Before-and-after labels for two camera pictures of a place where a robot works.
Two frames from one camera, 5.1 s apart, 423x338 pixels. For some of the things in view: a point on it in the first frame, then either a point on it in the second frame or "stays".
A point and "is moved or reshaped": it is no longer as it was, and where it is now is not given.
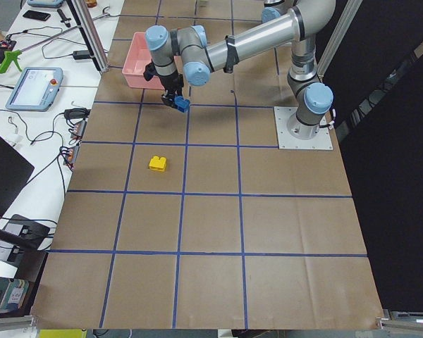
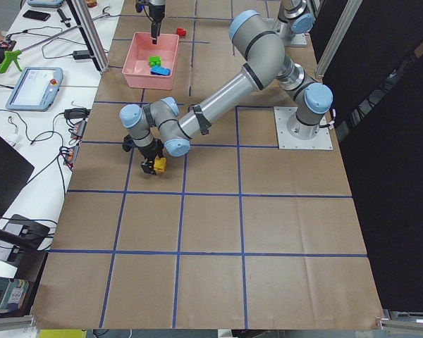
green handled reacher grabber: (12, 55) stays
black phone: (37, 15) stays
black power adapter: (81, 54) stays
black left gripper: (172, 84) to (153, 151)
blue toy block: (182, 104) is moved or reshaped
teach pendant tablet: (36, 89) stays
